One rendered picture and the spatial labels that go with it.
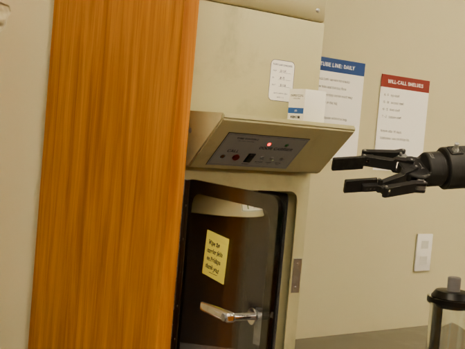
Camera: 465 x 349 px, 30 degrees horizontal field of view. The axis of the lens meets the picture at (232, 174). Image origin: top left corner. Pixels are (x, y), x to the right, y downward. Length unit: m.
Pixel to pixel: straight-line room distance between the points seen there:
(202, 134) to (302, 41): 0.34
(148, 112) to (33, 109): 0.44
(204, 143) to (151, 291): 0.27
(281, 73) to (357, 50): 0.78
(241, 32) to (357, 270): 1.08
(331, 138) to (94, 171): 0.45
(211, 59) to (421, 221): 1.27
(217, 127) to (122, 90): 0.21
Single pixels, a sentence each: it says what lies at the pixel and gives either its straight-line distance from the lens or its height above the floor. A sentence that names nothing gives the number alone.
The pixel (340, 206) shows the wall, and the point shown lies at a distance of 2.44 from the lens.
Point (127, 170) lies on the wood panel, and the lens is 1.56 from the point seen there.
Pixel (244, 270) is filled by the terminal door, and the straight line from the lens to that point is 1.37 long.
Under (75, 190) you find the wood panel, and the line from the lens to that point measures 1.73.
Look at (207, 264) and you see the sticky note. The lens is 1.47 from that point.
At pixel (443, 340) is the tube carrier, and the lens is 1.91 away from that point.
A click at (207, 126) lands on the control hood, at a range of 1.50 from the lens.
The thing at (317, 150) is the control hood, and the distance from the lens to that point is 1.67.
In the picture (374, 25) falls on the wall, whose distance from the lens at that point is 2.50.
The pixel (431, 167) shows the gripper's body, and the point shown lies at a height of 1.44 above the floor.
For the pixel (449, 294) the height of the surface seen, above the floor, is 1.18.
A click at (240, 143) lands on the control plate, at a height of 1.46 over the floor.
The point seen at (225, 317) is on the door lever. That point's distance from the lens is 1.32.
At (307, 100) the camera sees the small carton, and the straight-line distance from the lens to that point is 1.63.
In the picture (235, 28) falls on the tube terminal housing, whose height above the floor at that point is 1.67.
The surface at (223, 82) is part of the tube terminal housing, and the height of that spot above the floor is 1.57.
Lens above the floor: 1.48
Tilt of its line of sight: 3 degrees down
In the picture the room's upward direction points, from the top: 5 degrees clockwise
